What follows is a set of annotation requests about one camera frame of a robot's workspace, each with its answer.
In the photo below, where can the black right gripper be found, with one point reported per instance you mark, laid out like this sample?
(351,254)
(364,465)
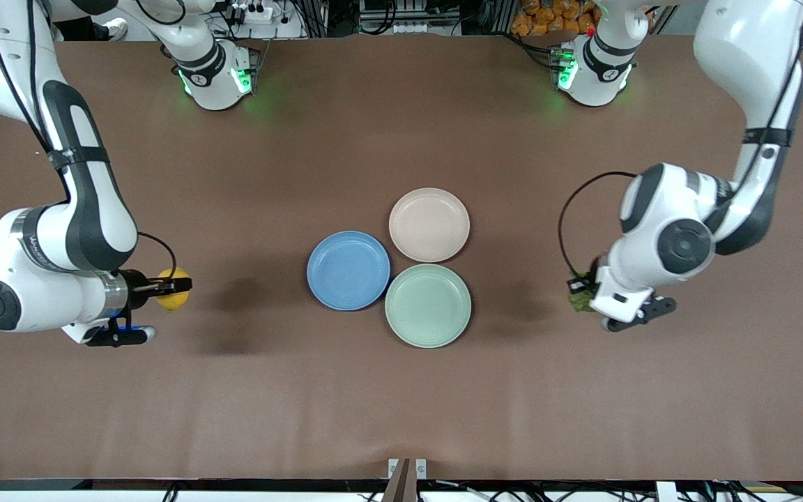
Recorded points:
(138,286)

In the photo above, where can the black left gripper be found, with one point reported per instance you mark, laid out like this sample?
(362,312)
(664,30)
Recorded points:
(578,285)

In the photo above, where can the green lettuce leaf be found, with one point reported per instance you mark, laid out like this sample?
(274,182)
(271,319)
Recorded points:
(579,301)

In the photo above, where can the yellow lemon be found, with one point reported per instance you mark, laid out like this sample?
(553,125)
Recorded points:
(173,301)

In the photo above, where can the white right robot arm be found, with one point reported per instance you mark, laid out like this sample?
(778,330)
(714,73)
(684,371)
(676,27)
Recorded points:
(88,209)

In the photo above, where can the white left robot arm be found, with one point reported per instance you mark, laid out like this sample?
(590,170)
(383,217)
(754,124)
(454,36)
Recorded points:
(750,49)

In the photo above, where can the pale green plate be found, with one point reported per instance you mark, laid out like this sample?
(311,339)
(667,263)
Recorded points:
(428,305)

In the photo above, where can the beige plate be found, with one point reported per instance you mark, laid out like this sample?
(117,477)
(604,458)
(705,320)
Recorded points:
(429,224)

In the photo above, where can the blue plate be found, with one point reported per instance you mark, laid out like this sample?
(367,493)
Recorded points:
(349,272)

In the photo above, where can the white shoe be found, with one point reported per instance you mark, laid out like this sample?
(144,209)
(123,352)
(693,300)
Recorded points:
(114,29)

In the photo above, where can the bag of orange items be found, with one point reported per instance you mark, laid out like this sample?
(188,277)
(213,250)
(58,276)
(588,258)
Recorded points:
(548,17)

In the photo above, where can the white power strip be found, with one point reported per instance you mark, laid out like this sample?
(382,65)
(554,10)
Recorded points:
(251,12)

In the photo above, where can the metal table edge bracket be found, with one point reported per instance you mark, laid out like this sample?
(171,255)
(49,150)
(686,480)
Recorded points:
(421,468)

